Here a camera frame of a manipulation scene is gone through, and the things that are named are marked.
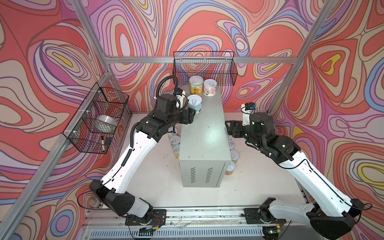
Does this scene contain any black wire basket left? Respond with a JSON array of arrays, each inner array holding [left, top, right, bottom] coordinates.
[[63, 83, 129, 154]]

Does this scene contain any grey metal cabinet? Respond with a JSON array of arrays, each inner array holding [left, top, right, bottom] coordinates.
[[179, 87, 231, 188]]

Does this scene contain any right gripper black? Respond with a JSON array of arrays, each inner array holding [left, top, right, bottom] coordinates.
[[224, 120, 264, 150]]

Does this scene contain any orange green labelled can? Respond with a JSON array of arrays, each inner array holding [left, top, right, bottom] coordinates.
[[189, 76, 204, 96]]

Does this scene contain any black wire basket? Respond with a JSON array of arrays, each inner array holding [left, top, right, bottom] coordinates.
[[173, 50, 238, 86], [63, 83, 129, 154]]

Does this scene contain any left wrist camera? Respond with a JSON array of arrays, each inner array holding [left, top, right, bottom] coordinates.
[[176, 88, 186, 110]]

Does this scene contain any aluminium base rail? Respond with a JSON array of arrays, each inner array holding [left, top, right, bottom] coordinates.
[[79, 206, 322, 240]]

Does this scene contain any blue white labelled can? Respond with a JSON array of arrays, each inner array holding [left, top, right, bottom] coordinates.
[[188, 95, 203, 113]]

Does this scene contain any can left row back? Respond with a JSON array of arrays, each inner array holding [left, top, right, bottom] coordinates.
[[167, 127, 179, 139]]

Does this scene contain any green circuit board right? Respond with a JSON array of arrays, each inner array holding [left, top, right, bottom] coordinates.
[[263, 227, 282, 235]]

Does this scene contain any green circuit board left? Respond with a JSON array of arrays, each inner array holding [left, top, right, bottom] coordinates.
[[139, 227, 159, 236]]

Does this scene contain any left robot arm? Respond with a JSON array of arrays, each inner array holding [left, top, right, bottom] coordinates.
[[89, 76, 196, 222]]

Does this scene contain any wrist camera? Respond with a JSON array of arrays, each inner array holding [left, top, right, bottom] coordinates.
[[241, 102, 257, 126], [176, 88, 186, 110]]

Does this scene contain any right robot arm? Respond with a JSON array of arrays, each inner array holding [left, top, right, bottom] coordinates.
[[225, 112, 372, 240]]

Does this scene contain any pink labelled can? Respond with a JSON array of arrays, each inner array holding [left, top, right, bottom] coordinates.
[[203, 79, 218, 97]]

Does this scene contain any green circuit board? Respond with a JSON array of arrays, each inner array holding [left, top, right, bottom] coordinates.
[[263, 227, 282, 235], [139, 227, 159, 236]]

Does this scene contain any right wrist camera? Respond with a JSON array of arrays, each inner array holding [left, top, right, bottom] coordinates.
[[241, 102, 257, 126]]

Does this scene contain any black wire basket back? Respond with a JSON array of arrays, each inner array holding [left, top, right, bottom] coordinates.
[[173, 50, 238, 86]]

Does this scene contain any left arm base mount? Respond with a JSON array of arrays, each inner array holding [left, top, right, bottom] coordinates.
[[125, 209, 167, 227]]

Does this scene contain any silver tape roll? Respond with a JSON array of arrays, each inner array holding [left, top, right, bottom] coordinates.
[[95, 115, 118, 132]]

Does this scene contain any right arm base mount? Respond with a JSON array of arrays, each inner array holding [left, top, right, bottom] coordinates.
[[241, 208, 287, 225]]

